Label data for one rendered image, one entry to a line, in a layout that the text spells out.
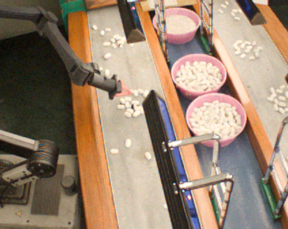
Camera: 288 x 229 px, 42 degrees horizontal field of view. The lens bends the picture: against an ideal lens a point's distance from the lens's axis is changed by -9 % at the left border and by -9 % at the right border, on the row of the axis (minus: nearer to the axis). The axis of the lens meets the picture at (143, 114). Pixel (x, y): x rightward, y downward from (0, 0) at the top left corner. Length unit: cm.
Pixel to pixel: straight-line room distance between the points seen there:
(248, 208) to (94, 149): 68
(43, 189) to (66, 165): 17
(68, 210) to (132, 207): 44
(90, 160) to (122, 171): 14
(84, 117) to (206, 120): 54
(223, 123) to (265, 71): 40
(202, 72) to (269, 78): 35
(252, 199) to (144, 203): 44
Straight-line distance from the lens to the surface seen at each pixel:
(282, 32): 226
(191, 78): 193
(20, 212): 195
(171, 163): 118
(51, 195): 194
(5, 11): 177
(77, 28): 230
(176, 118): 173
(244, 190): 164
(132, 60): 205
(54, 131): 281
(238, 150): 175
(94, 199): 154
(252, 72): 199
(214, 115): 177
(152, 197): 154
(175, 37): 217
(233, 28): 226
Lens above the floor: 209
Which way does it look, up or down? 49 degrees down
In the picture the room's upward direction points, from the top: 7 degrees counter-clockwise
